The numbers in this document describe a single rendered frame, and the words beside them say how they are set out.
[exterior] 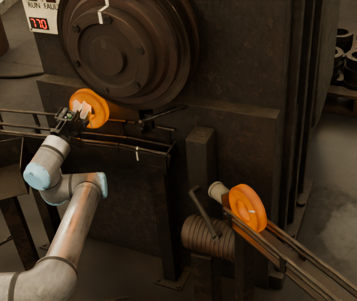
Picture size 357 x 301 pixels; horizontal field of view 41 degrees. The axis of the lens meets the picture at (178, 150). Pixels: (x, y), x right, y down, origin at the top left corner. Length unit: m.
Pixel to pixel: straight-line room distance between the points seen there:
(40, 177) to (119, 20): 0.56
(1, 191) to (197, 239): 0.75
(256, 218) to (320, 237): 1.01
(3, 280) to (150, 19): 0.79
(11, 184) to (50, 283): 0.77
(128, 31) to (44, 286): 0.72
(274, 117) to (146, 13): 0.52
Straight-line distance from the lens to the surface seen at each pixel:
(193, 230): 1.69
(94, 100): 1.76
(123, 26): 1.42
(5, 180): 1.96
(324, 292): 1.30
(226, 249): 1.66
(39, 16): 1.88
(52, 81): 1.96
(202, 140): 1.61
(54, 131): 1.67
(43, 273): 1.22
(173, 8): 1.42
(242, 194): 1.45
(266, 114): 1.61
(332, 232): 2.45
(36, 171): 1.60
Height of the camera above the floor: 1.74
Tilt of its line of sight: 36 degrees down
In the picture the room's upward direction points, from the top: 5 degrees counter-clockwise
